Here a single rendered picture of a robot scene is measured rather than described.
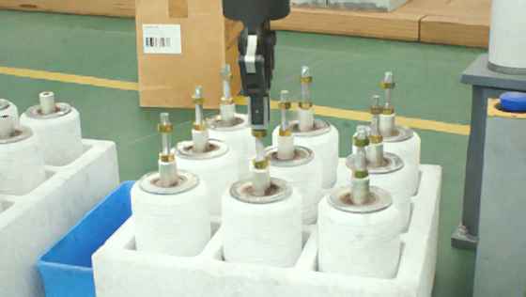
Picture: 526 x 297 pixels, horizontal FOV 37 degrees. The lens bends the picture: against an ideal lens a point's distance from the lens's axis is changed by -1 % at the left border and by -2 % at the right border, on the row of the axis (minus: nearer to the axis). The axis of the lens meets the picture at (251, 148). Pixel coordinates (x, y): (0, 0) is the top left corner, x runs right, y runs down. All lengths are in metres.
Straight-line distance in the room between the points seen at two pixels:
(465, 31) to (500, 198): 1.74
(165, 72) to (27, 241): 1.04
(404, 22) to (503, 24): 1.57
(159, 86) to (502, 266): 1.24
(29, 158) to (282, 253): 0.43
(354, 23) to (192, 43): 0.97
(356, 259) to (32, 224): 0.48
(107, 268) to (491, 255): 0.51
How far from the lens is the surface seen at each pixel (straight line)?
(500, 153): 1.07
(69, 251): 1.21
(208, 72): 2.09
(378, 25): 2.89
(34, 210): 1.17
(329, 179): 1.17
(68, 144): 1.30
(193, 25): 2.07
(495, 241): 1.12
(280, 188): 0.96
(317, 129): 1.17
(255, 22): 0.86
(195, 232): 0.99
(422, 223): 1.06
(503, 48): 1.30
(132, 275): 0.99
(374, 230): 0.91
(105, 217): 1.31
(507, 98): 1.07
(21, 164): 1.20
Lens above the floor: 0.63
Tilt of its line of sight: 20 degrees down
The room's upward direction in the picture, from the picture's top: 2 degrees counter-clockwise
